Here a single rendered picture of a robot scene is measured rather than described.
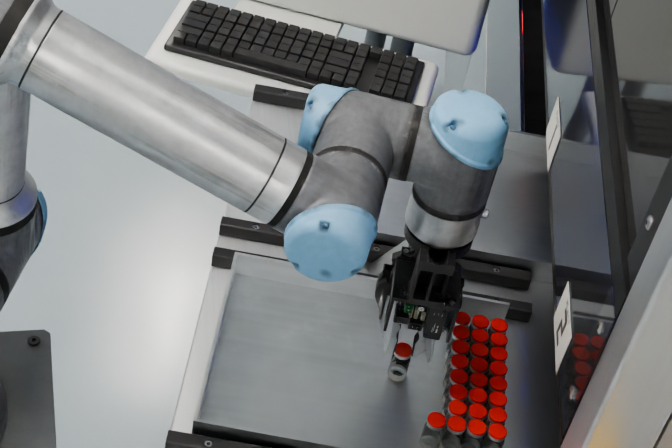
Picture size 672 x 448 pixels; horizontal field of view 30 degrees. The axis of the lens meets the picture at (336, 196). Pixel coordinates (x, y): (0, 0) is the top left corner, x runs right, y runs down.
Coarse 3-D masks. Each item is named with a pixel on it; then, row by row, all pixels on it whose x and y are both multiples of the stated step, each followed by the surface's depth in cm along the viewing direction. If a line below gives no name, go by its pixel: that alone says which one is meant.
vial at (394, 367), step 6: (396, 354) 142; (396, 360) 143; (402, 360) 143; (408, 360) 143; (390, 366) 144; (396, 366) 143; (402, 366) 143; (408, 366) 144; (390, 372) 145; (396, 372) 144; (402, 372) 144; (396, 378) 144; (402, 378) 145
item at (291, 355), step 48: (240, 288) 152; (288, 288) 154; (336, 288) 154; (240, 336) 147; (288, 336) 148; (336, 336) 149; (240, 384) 141; (288, 384) 142; (336, 384) 144; (384, 384) 145; (432, 384) 146; (192, 432) 134; (240, 432) 133; (288, 432) 138; (336, 432) 138; (384, 432) 139
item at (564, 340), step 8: (568, 288) 137; (568, 296) 136; (560, 304) 139; (568, 304) 135; (560, 312) 138; (568, 312) 134; (560, 320) 137; (568, 320) 134; (560, 328) 137; (568, 328) 133; (560, 336) 136; (568, 336) 132; (560, 344) 135; (568, 344) 132; (560, 352) 135; (560, 360) 134
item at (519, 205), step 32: (512, 160) 179; (544, 160) 180; (512, 192) 173; (544, 192) 174; (384, 224) 165; (480, 224) 167; (512, 224) 168; (544, 224) 169; (480, 256) 159; (512, 256) 159; (544, 256) 165
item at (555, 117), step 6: (558, 96) 163; (558, 102) 162; (558, 108) 161; (552, 114) 164; (558, 114) 160; (552, 120) 163; (558, 120) 159; (552, 126) 163; (558, 126) 159; (546, 132) 166; (552, 132) 162; (558, 132) 158; (546, 138) 165; (558, 138) 157; (546, 144) 165; (552, 144) 160; (552, 150) 160; (552, 156) 159
